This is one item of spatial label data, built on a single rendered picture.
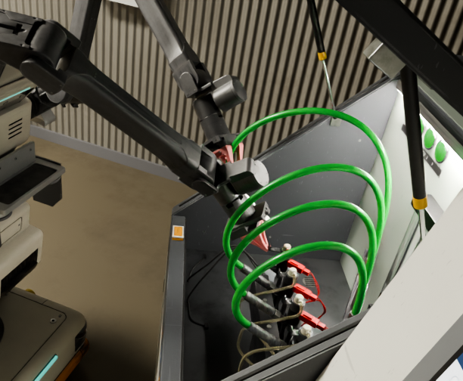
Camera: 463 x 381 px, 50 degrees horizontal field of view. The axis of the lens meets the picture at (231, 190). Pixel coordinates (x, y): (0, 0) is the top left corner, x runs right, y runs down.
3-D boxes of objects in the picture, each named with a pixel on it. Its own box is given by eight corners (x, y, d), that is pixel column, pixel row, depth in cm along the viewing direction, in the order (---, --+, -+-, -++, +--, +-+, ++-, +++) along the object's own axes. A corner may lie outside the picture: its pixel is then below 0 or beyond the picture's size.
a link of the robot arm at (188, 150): (33, 29, 85) (11, 72, 78) (52, 10, 81) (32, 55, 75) (203, 162, 110) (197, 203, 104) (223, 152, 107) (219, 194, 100)
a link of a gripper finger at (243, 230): (275, 255, 110) (252, 222, 107) (247, 266, 113) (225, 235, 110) (278, 237, 116) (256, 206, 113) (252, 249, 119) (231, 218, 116)
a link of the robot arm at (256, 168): (192, 152, 106) (187, 184, 101) (235, 131, 100) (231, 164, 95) (228, 180, 114) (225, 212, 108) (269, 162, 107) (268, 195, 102)
